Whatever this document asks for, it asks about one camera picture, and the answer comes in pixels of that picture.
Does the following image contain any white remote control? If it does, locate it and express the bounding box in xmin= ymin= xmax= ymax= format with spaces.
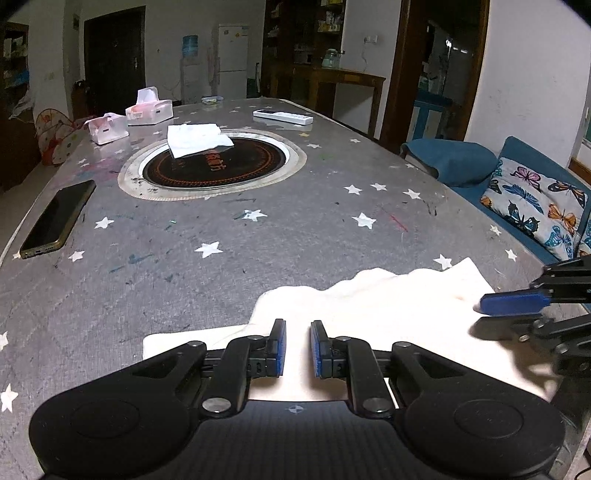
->
xmin=252 ymin=109 xmax=314 ymax=126

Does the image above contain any wooden side table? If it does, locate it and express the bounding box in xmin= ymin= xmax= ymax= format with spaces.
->
xmin=291 ymin=65 xmax=387 ymax=137

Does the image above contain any folded white cloth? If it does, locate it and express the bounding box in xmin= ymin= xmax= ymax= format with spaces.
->
xmin=166 ymin=123 xmax=235 ymax=160

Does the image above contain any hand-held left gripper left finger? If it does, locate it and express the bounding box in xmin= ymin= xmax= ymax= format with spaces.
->
xmin=134 ymin=318 xmax=287 ymax=418

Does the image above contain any white refrigerator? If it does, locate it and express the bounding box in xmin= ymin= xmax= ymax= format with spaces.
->
xmin=216 ymin=24 xmax=250 ymax=99

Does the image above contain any black smartphone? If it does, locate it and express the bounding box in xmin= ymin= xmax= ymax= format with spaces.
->
xmin=19 ymin=179 xmax=97 ymax=260

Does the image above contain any butterfly print cushion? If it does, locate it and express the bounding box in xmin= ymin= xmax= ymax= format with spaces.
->
xmin=479 ymin=157 xmax=588 ymax=262

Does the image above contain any plain blue cushion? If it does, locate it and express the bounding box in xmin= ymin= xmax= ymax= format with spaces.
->
xmin=400 ymin=139 xmax=498 ymax=188

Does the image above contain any dark wooden door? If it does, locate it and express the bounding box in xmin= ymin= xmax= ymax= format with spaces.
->
xmin=83 ymin=7 xmax=147 ymax=119

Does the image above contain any dark wooden shelf cabinet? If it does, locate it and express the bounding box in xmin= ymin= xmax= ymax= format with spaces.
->
xmin=262 ymin=0 xmax=348 ymax=99

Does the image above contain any white garment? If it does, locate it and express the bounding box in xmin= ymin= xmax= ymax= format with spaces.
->
xmin=143 ymin=257 xmax=560 ymax=403

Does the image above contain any round black induction cooktop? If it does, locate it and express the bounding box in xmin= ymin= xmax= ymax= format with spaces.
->
xmin=117 ymin=129 xmax=308 ymax=203

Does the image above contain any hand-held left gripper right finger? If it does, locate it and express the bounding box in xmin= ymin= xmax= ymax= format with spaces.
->
xmin=310 ymin=319 xmax=462 ymax=418

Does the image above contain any white pink tissue box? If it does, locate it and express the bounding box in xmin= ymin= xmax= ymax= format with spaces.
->
xmin=83 ymin=112 xmax=129 ymax=145
xmin=125 ymin=87 xmax=174 ymax=127

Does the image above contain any blue table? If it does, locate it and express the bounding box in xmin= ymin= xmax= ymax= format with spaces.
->
xmin=412 ymin=89 xmax=452 ymax=140

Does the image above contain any blue sofa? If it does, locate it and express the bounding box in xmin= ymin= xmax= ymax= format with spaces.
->
xmin=400 ymin=136 xmax=591 ymax=267

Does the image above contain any water dispenser with blue bottle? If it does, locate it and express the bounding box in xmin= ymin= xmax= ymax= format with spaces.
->
xmin=180 ymin=34 xmax=202 ymax=105

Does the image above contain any grey star-print tablecloth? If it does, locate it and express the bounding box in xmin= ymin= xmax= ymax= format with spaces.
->
xmin=0 ymin=97 xmax=591 ymax=480

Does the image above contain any dark bookshelf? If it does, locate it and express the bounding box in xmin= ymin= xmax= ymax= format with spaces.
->
xmin=0 ymin=22 xmax=40 ymax=191

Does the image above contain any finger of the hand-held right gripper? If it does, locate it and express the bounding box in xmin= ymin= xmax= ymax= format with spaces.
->
xmin=479 ymin=256 xmax=591 ymax=317
xmin=470 ymin=314 xmax=591 ymax=376

